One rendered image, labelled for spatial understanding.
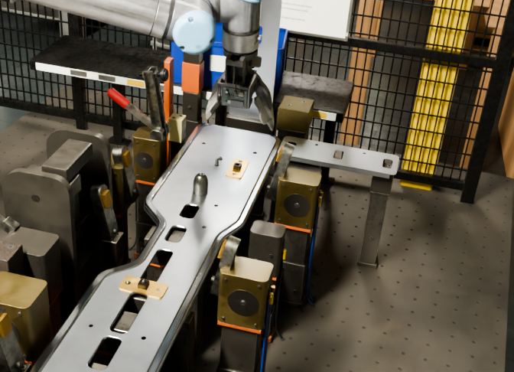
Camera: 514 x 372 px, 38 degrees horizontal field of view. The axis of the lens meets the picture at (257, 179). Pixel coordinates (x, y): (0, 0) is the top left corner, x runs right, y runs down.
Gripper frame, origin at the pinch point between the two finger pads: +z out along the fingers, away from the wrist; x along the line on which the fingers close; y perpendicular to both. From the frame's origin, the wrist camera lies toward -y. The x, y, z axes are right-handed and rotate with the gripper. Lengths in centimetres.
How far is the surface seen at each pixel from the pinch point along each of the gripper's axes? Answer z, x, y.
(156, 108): -1.3, -19.2, 1.6
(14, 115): 130, -166, -163
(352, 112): 106, 11, -186
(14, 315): -1, -19, 66
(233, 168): 11.2, -0.7, 2.0
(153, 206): 9.1, -12.5, 22.7
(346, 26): -1, 15, -55
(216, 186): 10.8, -2.3, 10.1
